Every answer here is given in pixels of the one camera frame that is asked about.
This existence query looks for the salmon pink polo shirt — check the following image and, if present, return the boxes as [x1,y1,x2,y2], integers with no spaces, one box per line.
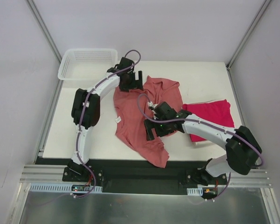
[113,76,183,168]

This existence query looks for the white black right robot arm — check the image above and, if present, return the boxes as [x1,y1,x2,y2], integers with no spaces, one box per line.
[144,111,265,184]

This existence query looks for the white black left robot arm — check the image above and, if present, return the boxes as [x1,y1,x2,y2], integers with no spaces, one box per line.
[67,67,143,182]

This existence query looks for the white perforated plastic basket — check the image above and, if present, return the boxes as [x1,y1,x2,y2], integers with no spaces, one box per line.
[57,48,118,81]

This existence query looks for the folded magenta t shirt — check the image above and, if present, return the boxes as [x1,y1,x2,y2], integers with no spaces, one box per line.
[182,99,235,143]

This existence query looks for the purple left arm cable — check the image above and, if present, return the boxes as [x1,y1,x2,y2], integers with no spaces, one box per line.
[70,49,142,199]

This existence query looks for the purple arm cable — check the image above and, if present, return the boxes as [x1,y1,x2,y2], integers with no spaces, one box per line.
[70,49,142,199]
[137,93,264,203]

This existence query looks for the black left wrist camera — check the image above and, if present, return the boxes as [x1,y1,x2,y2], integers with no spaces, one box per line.
[117,57,134,70]

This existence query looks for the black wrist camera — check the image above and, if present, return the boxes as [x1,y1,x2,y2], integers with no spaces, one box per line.
[154,102,177,120]
[117,57,134,70]

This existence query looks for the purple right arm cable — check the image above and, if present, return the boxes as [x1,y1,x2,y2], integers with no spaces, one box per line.
[137,93,264,203]

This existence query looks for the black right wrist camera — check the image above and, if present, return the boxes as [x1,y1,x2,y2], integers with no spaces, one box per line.
[154,102,177,120]

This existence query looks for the right white slotted cable duct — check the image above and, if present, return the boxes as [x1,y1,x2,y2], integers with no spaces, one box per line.
[187,187,203,196]

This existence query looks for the white slotted cable duct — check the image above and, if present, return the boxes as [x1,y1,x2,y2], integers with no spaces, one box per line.
[187,187,203,196]
[30,183,92,194]

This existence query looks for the left aluminium corner post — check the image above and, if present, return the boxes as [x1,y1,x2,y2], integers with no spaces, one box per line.
[25,0,62,63]

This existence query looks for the aluminium corner post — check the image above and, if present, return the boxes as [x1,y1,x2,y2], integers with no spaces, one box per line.
[25,0,62,63]
[226,0,273,71]

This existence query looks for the left white slotted cable duct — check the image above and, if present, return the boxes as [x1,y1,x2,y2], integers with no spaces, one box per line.
[30,183,92,194]

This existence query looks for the aluminium front frame rail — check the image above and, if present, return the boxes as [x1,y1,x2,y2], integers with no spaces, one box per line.
[20,165,273,188]

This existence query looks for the right aluminium corner post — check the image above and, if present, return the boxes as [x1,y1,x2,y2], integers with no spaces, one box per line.
[226,0,273,71]

